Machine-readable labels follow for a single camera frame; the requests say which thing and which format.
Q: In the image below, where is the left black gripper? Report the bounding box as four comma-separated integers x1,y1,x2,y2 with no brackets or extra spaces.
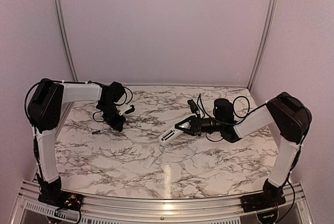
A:
98,101,126,131

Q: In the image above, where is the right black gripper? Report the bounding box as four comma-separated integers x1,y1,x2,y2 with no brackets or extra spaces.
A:
175,113,224,136

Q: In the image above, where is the white remote control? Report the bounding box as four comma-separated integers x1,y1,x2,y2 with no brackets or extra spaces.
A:
158,126,180,146

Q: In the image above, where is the white battery cover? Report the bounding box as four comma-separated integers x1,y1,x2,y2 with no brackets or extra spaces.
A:
143,156,155,169

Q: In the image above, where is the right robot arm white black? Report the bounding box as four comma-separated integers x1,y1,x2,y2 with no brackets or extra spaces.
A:
174,91,312,207

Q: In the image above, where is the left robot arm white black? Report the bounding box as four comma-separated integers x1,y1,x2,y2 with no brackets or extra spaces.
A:
24,78,127,206

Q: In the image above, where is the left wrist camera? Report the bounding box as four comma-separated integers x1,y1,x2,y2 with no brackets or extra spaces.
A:
117,104,135,116

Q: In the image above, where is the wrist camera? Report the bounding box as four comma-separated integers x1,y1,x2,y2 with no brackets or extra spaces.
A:
117,104,135,116
187,99,200,115

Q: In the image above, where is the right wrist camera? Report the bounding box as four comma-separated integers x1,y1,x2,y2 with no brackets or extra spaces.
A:
187,99,200,115

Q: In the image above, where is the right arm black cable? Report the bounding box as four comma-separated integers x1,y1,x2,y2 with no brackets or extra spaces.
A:
198,93,295,204

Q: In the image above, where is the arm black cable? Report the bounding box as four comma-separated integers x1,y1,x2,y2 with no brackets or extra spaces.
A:
25,79,134,138
198,93,295,204

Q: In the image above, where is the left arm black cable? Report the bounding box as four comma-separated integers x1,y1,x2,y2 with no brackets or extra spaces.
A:
25,79,134,138

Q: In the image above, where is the front aluminium rail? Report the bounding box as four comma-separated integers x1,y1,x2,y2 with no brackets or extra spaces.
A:
9,181,314,223

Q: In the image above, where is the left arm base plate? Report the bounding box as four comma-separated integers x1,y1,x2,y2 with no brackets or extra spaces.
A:
38,191,84,211

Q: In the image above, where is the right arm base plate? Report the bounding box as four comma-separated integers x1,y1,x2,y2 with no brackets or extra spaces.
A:
240,193,286,213

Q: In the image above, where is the left aluminium frame post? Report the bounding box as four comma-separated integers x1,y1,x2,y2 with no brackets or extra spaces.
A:
49,0,80,89

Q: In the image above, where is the aluminium frame post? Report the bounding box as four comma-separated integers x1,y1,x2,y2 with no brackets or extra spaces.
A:
247,0,278,89
49,0,80,89

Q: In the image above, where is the right aluminium frame post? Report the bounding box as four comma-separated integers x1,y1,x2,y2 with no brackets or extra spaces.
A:
247,0,278,89

